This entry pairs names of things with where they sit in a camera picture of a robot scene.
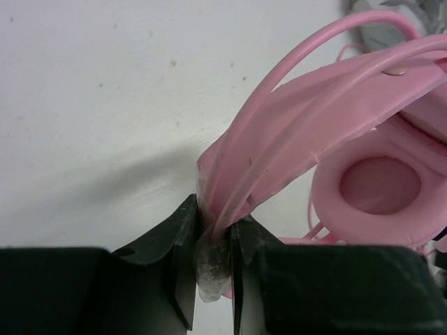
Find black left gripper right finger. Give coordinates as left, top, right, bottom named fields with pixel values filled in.
left=230, top=218, right=446, bottom=334

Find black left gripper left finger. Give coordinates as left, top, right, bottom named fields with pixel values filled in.
left=1, top=195, right=199, bottom=334

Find pink headphones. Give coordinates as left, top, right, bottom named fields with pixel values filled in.
left=196, top=10, right=446, bottom=302

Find white grey headphones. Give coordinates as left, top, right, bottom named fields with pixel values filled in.
left=345, top=0, right=446, bottom=51

